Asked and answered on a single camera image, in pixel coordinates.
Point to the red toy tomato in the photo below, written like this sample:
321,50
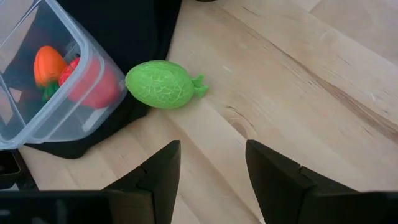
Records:
69,73

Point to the lime green toy melon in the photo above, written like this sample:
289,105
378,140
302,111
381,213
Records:
161,84

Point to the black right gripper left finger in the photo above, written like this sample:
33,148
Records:
158,174

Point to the clear plastic tupperware container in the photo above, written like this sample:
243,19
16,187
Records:
46,127

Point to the orange toy carrot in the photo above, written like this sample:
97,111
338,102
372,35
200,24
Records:
48,65

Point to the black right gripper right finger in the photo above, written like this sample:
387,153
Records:
280,183

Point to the black cloth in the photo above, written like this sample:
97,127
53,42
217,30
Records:
133,31

